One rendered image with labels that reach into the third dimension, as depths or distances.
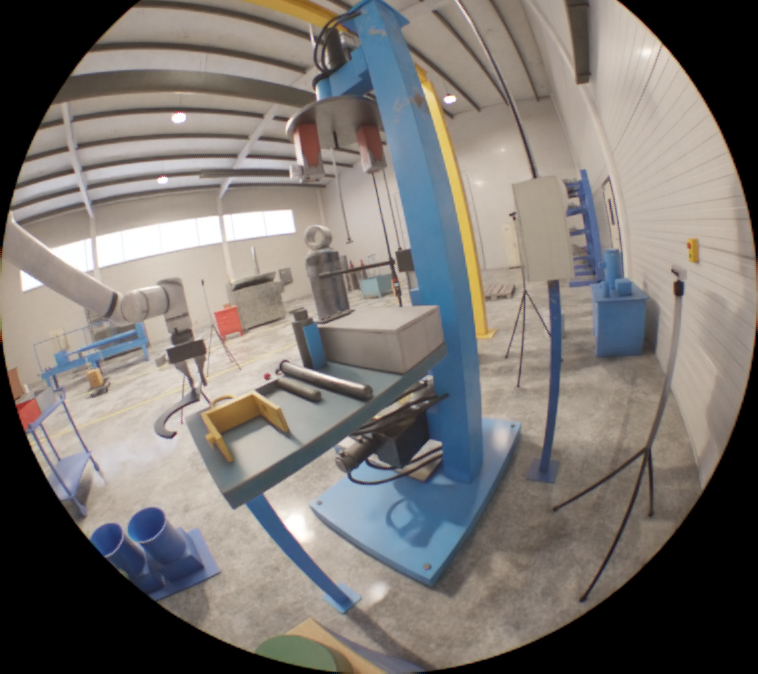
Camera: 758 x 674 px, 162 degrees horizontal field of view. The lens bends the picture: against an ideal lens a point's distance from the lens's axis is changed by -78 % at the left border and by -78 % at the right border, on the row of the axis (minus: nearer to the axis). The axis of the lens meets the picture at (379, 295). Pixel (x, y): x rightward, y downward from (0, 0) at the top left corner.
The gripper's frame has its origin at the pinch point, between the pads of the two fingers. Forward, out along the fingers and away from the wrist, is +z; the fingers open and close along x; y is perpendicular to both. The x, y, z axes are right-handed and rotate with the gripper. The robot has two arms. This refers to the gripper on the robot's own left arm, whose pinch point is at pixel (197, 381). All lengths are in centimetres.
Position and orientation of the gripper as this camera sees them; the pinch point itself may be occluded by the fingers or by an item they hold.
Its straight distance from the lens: 94.4
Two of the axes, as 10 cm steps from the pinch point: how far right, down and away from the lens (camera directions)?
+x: -8.0, 2.4, -5.5
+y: -5.6, 0.0, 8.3
